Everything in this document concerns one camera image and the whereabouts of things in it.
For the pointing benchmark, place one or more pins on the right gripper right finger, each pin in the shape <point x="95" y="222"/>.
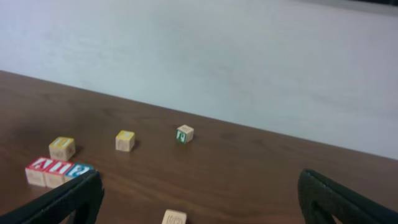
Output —
<point x="322" y="200"/>

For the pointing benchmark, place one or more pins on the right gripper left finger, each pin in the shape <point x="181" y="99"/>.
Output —
<point x="78" y="200"/>

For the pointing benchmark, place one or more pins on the blue number 2 block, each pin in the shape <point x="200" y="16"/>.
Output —
<point x="76" y="170"/>

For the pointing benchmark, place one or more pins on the red letter I block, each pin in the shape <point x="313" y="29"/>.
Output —
<point x="54" y="174"/>

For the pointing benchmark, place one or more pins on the red letter A block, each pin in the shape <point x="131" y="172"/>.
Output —
<point x="35" y="171"/>

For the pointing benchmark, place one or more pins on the yellow top wooden block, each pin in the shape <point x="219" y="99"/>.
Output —
<point x="62" y="148"/>

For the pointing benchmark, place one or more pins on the yellow top block far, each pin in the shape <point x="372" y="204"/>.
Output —
<point x="125" y="141"/>

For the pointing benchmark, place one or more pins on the red sided wooden block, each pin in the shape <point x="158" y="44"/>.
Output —
<point x="174" y="217"/>

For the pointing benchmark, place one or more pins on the green sided wooden block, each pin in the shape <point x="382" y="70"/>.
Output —
<point x="184" y="134"/>

